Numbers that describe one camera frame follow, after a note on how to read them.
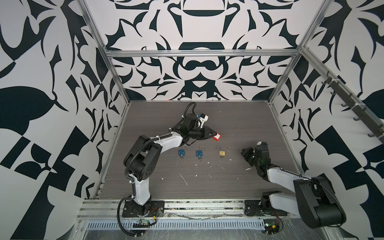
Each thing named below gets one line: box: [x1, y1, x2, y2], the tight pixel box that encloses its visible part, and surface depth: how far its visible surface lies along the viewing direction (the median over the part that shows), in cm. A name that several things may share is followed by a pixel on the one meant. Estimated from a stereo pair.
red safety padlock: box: [212, 132, 222, 142], surface depth 86 cm
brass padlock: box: [216, 145, 226, 156], surface depth 95 cm
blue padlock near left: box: [178, 144, 188, 159], surface depth 94 cm
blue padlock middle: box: [196, 145, 206, 157], surface depth 94 cm
